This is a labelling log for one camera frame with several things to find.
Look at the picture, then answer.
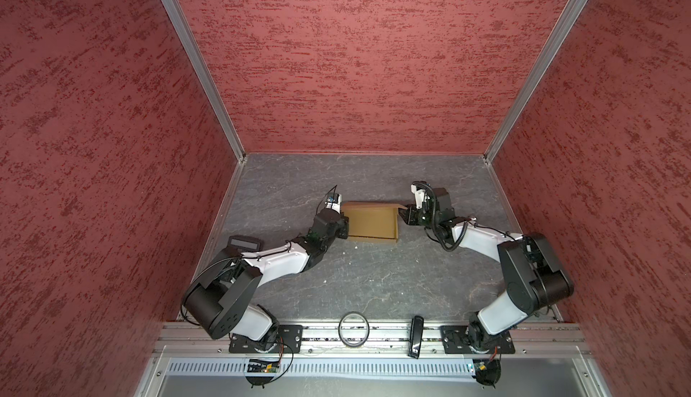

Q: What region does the brown cardboard box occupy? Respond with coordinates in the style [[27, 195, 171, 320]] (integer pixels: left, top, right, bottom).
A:
[[341, 202, 404, 244]]

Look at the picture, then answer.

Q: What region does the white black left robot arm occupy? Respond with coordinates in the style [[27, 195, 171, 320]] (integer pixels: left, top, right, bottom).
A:
[[181, 208, 349, 352]]

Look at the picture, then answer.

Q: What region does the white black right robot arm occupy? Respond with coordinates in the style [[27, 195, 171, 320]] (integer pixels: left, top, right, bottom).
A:
[[399, 181, 575, 351]]

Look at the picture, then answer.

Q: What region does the black desk calculator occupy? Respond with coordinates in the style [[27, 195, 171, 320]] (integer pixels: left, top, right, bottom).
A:
[[227, 235, 264, 252]]

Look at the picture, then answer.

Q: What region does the black rectangular remote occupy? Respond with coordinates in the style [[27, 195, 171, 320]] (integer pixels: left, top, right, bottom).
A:
[[408, 315, 424, 359]]

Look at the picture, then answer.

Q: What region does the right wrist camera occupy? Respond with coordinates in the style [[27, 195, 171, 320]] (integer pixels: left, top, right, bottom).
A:
[[411, 181, 428, 209]]

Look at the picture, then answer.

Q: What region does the aluminium front frame rail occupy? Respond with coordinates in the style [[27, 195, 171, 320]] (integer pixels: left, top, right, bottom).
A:
[[153, 320, 593, 359]]

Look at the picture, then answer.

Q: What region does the black cable ring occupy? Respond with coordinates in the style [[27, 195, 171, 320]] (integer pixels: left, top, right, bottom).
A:
[[337, 311, 372, 348]]

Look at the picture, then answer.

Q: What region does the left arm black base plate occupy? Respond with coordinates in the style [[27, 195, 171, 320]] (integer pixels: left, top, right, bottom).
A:
[[229, 324, 304, 355]]

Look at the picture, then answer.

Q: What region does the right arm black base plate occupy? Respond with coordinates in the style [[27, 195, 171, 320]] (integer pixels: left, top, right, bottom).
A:
[[440, 324, 516, 355]]

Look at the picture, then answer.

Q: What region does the right rear aluminium corner post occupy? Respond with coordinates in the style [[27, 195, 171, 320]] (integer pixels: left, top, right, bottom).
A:
[[484, 0, 589, 166]]

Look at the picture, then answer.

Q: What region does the aluminium corner post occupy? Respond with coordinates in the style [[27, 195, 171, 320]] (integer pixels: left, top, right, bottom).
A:
[[160, 0, 247, 165], [484, 0, 589, 166]]

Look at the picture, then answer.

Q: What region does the left rear aluminium corner post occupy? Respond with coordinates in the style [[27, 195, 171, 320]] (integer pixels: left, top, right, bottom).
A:
[[160, 0, 247, 165]]

